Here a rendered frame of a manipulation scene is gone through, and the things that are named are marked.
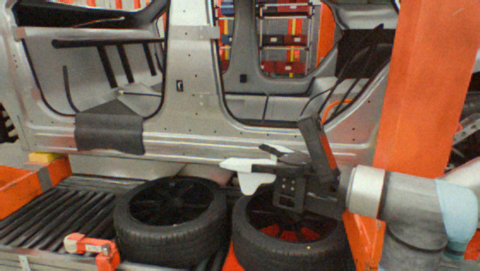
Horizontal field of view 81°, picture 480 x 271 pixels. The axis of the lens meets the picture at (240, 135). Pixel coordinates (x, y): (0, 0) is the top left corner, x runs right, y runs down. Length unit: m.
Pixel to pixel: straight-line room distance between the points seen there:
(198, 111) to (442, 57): 1.08
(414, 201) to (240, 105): 1.93
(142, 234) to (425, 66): 1.36
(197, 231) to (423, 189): 1.24
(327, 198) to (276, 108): 1.79
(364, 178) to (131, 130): 1.44
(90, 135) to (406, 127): 1.59
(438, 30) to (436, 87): 0.15
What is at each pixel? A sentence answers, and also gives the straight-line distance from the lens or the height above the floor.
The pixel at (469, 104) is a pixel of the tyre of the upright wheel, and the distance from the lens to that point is 1.60.
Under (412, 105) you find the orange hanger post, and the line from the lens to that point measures 0.94.
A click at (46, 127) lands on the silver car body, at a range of 2.06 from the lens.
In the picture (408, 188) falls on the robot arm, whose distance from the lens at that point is 0.45.
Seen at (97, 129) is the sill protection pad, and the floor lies 0.92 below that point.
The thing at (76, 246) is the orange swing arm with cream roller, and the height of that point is 0.47.
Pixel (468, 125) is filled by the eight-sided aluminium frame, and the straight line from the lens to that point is 1.53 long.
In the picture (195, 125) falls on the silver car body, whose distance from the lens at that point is 1.55.
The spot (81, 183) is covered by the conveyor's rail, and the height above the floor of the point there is 0.32.
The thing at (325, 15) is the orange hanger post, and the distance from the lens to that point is 3.62.
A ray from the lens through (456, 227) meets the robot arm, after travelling 0.46.
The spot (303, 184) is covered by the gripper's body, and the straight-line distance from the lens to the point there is 0.46.
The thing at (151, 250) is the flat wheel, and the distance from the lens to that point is 1.59.
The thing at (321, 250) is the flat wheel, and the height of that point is 0.50.
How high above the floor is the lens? 1.44
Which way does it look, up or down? 20 degrees down
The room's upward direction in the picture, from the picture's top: straight up
